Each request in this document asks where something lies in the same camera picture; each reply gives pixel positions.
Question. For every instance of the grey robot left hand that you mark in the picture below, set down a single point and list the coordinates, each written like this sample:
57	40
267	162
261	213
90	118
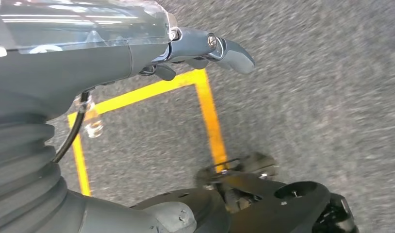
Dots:
72	64

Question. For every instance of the clear tape flap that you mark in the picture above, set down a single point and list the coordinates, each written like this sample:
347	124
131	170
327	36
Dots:
94	128

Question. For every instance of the black robot foot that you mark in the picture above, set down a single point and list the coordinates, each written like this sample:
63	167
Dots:
281	205

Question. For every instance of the yellow floor marking tape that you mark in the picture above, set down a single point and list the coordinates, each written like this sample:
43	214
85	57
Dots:
210	112

